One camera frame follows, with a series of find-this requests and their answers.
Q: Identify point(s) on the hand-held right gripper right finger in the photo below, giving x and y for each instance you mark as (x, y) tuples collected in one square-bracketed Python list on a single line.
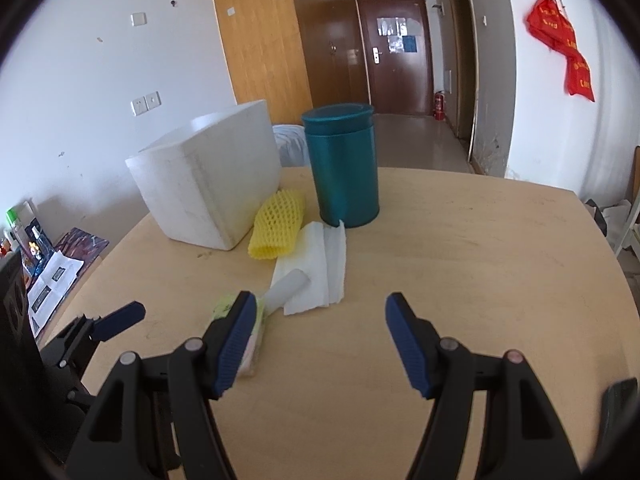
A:
[(407, 345)]

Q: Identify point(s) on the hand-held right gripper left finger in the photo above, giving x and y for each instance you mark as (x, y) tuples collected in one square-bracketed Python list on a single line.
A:
[(235, 345)]

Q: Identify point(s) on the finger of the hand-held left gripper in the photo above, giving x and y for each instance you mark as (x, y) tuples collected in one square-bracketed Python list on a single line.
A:
[(120, 317), (67, 342)]

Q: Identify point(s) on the printed tissue packet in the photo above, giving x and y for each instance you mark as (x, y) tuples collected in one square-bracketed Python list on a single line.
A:
[(255, 342)]

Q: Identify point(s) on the translucent white plastic tube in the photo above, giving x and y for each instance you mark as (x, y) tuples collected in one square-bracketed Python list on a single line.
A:
[(287, 287)]

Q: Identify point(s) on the yellow foam net sleeve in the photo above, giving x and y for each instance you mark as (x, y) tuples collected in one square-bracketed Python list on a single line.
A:
[(277, 225)]

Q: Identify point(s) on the white foam box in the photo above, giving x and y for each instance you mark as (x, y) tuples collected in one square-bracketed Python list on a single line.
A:
[(210, 180)]

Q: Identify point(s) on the white paper leaflet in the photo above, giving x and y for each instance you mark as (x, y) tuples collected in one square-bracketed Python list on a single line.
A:
[(55, 275)]

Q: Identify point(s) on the printed dark tablecloth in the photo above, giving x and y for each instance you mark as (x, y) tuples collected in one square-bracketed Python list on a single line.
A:
[(87, 245)]

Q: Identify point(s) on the small cartoon figurine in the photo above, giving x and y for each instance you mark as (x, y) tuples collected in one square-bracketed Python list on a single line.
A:
[(35, 251)]

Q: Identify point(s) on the dark blue box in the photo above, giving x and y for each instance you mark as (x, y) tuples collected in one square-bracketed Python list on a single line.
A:
[(42, 232)]

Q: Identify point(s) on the white paper napkin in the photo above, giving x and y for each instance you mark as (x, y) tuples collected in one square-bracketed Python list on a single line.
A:
[(310, 260)]

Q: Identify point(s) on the green capped spray bottle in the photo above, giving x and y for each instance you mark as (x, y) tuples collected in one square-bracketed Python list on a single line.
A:
[(17, 215)]

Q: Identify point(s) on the teal metal canister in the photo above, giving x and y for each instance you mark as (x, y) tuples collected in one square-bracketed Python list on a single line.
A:
[(342, 170)]

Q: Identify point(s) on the light blue cloth heap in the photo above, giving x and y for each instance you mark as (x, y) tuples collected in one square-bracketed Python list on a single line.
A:
[(290, 145)]

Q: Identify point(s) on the red fire extinguisher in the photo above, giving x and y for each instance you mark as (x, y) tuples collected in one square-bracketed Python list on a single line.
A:
[(439, 107)]

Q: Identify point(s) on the white scrap pile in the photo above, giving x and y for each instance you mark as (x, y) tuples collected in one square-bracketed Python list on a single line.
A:
[(617, 225)]

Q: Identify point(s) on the dark brown door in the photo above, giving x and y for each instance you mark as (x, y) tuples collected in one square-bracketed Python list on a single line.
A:
[(400, 75)]

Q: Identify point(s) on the leaning wooden boards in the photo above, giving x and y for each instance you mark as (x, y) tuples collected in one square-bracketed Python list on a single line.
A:
[(635, 175)]

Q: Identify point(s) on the wooden wardrobe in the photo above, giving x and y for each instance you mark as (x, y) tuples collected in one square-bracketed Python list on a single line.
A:
[(265, 35)]

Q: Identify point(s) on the red plastic bag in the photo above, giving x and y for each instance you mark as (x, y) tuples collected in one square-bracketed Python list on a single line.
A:
[(550, 25), (580, 77)]

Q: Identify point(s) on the double white wall socket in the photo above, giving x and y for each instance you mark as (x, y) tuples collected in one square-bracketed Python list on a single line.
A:
[(146, 103)]

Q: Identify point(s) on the white wall panel box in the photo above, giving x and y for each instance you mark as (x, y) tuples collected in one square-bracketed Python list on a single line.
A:
[(448, 82)]

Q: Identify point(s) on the wooden door frame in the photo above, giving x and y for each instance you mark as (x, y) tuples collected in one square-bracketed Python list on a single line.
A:
[(462, 60)]

